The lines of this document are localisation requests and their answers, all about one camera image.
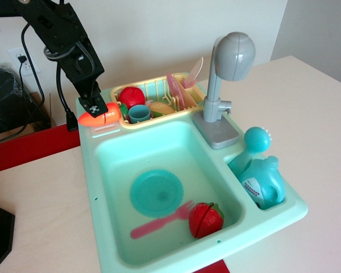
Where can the teal dish brush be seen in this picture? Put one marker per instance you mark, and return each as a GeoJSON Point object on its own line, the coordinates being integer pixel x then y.
{"type": "Point", "coordinates": [257, 140]}

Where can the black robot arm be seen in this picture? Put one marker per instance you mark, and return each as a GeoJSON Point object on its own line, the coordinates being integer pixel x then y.
{"type": "Point", "coordinates": [41, 15]}

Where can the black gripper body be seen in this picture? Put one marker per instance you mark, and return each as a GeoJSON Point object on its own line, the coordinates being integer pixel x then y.
{"type": "Point", "coordinates": [72, 49]}

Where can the red toy strawberry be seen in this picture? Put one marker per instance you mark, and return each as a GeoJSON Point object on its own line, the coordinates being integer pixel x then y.
{"type": "Point", "coordinates": [205, 219]}

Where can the red board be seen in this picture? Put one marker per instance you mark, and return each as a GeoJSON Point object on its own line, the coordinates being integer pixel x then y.
{"type": "Point", "coordinates": [36, 146]}

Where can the teal toy plate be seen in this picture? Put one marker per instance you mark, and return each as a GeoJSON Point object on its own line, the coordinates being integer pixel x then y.
{"type": "Point", "coordinates": [156, 193]}

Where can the teal cleanser bottle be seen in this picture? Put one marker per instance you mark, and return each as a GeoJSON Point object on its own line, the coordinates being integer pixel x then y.
{"type": "Point", "coordinates": [263, 182]}

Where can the pink toy fork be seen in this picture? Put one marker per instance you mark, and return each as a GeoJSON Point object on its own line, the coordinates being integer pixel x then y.
{"type": "Point", "coordinates": [182, 213]}

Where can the teal toy cup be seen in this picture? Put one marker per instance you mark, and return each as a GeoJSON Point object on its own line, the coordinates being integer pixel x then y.
{"type": "Point", "coordinates": [139, 113]}

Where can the pink toy knife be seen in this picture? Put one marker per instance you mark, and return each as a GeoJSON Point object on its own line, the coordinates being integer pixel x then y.
{"type": "Point", "coordinates": [190, 79]}

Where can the orange toy carrot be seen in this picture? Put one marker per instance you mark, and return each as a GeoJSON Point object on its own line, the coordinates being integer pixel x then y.
{"type": "Point", "coordinates": [110, 115]}

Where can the white wall outlet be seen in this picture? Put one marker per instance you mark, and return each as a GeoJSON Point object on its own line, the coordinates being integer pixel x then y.
{"type": "Point", "coordinates": [21, 60]}

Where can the mint green toy sink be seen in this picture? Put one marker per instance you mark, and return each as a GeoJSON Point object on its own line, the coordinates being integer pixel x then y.
{"type": "Point", "coordinates": [115, 156]}

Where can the yellow dish rack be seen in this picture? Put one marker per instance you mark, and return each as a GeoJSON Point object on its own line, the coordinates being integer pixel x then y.
{"type": "Point", "coordinates": [157, 90]}

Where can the yellow toy corn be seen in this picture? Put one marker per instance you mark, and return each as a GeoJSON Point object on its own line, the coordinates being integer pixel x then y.
{"type": "Point", "coordinates": [161, 108]}

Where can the black bag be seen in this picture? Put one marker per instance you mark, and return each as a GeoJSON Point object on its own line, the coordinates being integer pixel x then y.
{"type": "Point", "coordinates": [17, 108]}

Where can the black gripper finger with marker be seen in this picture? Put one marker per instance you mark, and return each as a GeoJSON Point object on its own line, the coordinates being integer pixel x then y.
{"type": "Point", "coordinates": [94, 105]}

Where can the pink toy plate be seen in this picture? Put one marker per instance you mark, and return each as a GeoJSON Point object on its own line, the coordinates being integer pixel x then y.
{"type": "Point", "coordinates": [175, 90]}

